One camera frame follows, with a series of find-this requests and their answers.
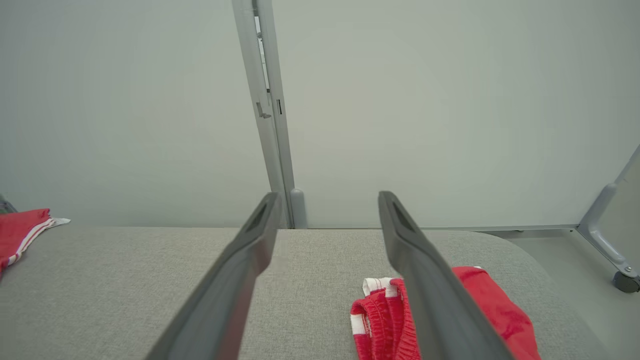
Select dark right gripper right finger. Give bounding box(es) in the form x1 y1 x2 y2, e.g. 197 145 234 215
378 191 516 360

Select red jersey with white sleeves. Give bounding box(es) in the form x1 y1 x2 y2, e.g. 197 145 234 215
0 208 71 278

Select grey partition base rail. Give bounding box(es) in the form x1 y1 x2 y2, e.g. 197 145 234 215
420 224 581 239

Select red shorts with white stripes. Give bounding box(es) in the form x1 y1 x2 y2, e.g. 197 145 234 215
350 266 542 360

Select grey partition foot with caster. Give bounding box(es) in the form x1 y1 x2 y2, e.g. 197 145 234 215
577 145 640 294

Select grey partition post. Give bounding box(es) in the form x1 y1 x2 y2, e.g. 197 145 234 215
231 0 292 230
256 0 308 230

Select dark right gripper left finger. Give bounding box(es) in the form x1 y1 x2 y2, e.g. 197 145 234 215
145 192 283 360

